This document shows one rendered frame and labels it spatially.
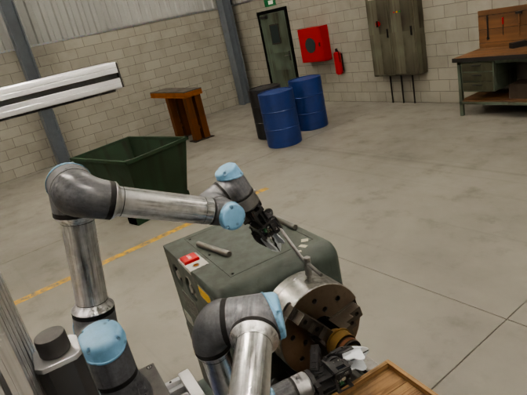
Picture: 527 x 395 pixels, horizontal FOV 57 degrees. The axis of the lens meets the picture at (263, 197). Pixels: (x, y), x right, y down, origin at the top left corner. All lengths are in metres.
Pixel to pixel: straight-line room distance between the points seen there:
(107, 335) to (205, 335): 0.27
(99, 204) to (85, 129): 10.26
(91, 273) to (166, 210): 0.28
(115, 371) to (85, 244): 0.33
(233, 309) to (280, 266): 0.52
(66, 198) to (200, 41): 11.51
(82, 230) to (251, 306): 0.49
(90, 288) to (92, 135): 10.16
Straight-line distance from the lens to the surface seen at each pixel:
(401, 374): 1.72
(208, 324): 1.21
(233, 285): 1.63
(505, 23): 8.34
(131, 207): 1.23
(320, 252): 1.74
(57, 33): 11.46
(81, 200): 1.20
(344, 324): 1.60
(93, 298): 1.42
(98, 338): 1.34
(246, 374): 1.05
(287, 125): 7.86
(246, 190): 1.47
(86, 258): 1.37
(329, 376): 1.45
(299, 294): 1.55
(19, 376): 0.95
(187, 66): 12.39
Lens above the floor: 2.05
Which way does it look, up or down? 20 degrees down
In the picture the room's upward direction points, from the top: 13 degrees counter-clockwise
